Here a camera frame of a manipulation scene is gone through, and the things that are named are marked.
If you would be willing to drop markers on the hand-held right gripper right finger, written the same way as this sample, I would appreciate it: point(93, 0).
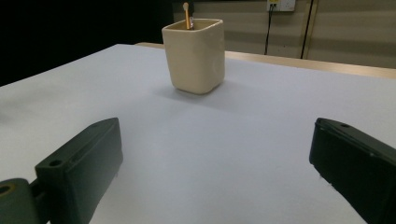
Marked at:
point(358, 168)

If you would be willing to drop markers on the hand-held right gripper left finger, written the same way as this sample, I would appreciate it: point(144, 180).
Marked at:
point(84, 168)

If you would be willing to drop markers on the beige square ceramic cup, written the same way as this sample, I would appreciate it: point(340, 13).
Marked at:
point(196, 62)

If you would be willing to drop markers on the black pencil with orange end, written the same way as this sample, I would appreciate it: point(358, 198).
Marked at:
point(186, 15)

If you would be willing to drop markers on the white table cover sheet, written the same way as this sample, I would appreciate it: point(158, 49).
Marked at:
point(218, 140)

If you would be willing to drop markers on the white wall socket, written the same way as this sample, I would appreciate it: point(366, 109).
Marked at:
point(285, 4)

